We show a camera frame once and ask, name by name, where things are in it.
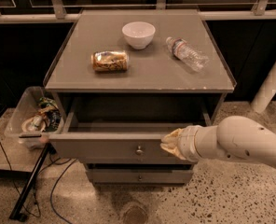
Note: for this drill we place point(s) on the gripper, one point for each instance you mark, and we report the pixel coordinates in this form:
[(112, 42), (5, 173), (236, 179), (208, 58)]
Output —
[(187, 143)]

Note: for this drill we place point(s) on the grey top drawer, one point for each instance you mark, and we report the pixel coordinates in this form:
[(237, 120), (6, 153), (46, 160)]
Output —
[(110, 133)]

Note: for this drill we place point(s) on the grey drawer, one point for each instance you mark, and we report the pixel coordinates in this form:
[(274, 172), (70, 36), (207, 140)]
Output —
[(139, 174), (110, 133)]

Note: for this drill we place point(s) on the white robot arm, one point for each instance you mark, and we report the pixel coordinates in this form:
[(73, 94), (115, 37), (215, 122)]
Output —
[(235, 139)]

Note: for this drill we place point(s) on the metal top drawer knob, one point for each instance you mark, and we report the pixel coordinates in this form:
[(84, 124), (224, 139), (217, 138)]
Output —
[(139, 150)]

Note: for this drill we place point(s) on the grey bottom drawer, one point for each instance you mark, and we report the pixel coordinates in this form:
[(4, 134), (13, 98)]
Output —
[(139, 174)]

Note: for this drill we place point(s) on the grey wooden nightstand cabinet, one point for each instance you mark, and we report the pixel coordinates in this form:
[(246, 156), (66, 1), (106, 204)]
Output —
[(153, 75)]

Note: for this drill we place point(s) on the clear plastic water bottle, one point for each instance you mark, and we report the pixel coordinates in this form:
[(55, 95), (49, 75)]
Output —
[(192, 59)]

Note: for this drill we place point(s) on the gold crushed soda can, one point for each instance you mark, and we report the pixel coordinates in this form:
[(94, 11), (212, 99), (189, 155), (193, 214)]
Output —
[(110, 61)]

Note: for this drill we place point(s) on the white ceramic bowl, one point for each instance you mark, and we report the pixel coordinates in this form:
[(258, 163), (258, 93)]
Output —
[(138, 34)]

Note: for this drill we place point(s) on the clear plastic storage bin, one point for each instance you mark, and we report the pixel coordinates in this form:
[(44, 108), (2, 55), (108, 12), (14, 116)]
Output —
[(35, 118)]

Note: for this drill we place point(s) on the black metal stand leg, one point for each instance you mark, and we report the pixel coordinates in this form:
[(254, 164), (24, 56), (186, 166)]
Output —
[(16, 213)]

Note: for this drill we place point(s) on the white cylindrical post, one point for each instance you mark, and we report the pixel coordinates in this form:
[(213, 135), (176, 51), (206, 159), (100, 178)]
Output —
[(266, 92)]

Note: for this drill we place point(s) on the metal window railing frame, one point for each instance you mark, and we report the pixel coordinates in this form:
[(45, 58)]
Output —
[(128, 6)]

